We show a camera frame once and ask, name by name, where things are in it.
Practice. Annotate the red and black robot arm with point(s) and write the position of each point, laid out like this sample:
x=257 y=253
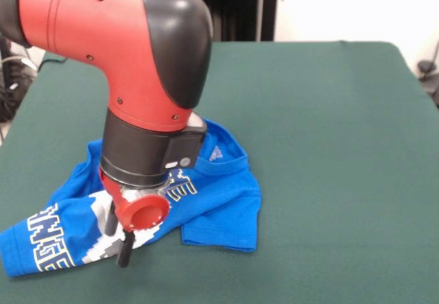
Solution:
x=120 y=60

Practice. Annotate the dark green table cloth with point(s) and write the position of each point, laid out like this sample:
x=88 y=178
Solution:
x=308 y=146

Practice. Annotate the black floor stand base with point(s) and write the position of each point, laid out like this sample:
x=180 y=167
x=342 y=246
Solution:
x=10 y=91
x=428 y=77

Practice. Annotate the blue printed t-shirt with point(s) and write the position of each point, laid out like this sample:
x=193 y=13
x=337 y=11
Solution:
x=223 y=208

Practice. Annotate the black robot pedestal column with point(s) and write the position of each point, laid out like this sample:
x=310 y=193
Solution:
x=240 y=9

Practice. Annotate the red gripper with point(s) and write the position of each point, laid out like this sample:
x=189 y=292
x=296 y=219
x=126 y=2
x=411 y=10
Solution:
x=140 y=211

